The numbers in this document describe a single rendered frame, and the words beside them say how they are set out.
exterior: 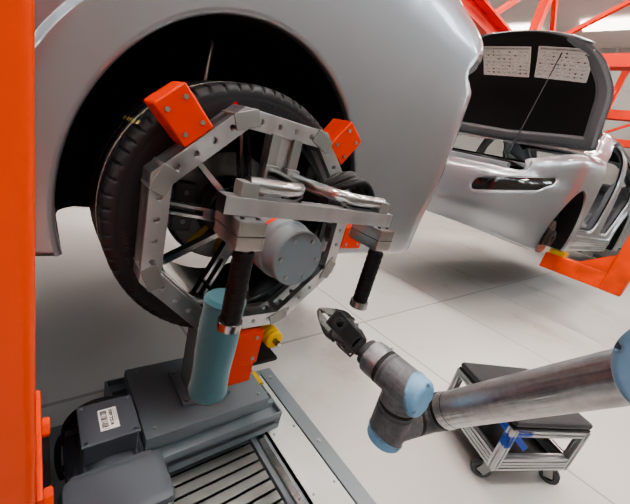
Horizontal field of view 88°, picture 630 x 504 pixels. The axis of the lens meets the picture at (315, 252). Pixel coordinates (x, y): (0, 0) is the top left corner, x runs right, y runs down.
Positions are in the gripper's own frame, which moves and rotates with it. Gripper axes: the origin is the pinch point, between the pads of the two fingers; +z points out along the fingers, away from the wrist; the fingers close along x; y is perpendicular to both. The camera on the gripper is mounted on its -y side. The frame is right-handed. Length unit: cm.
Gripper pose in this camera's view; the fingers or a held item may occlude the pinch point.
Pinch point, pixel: (320, 310)
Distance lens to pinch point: 98.2
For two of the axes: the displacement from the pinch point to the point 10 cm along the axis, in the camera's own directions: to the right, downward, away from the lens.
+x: 7.2, -6.5, 2.5
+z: -6.0, -4.0, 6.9
